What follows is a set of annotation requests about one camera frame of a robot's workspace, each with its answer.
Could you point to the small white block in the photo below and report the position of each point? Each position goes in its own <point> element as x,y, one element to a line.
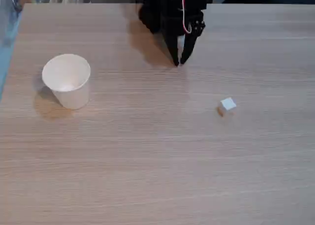
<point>227,106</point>

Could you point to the white paper cup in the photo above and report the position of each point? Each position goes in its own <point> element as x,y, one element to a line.
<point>73,97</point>

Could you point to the pale blue fabric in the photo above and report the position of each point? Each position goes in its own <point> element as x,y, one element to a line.
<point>7,15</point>

